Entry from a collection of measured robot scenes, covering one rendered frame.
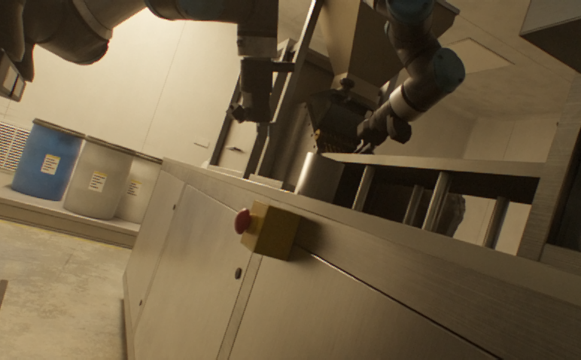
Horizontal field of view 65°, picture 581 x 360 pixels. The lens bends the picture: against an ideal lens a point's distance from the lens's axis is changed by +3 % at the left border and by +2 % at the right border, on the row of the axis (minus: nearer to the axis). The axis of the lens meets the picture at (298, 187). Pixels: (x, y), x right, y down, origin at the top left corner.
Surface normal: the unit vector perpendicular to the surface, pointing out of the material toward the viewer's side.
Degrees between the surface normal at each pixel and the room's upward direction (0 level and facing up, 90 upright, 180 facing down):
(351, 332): 90
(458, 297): 90
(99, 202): 93
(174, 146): 90
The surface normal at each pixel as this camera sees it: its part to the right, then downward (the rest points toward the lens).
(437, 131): 0.38, 0.09
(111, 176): 0.64, 0.19
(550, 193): -0.87, -0.30
